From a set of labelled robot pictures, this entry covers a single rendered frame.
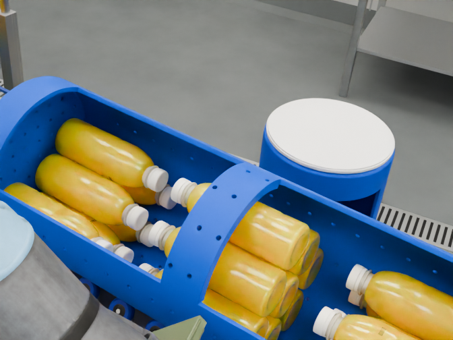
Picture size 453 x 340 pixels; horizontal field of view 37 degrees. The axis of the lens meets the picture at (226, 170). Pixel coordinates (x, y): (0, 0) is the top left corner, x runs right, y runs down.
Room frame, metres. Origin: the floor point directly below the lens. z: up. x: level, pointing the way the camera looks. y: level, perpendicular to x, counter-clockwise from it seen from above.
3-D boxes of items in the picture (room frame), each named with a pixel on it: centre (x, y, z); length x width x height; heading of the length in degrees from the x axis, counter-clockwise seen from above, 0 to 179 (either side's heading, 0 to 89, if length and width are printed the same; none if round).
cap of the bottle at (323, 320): (0.63, -0.16, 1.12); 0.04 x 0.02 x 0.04; 150
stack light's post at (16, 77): (1.52, 0.57, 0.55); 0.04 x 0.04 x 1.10; 60
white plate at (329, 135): (1.24, -0.21, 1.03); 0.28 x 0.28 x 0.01
